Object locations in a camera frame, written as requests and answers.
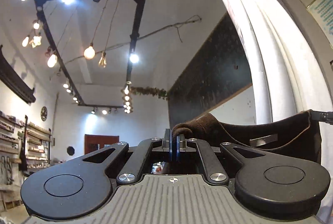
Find round wall clock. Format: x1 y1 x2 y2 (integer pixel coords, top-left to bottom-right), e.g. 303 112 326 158
40 106 48 121

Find red wooden door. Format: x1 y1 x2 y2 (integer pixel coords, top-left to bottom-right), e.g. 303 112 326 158
84 134 119 154

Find wooden wall shelves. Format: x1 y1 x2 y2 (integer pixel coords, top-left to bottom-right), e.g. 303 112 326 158
1 112 52 191

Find brown t-shirt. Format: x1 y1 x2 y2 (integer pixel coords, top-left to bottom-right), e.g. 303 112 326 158
171 110 322 163

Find white curtain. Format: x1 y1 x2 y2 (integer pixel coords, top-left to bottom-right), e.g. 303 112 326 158
222 0 332 124

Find dark green chalkboard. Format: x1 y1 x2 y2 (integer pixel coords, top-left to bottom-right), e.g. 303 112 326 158
168 14 252 127

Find hanging filament bulb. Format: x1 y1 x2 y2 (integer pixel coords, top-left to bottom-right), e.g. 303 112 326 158
83 42 95 60

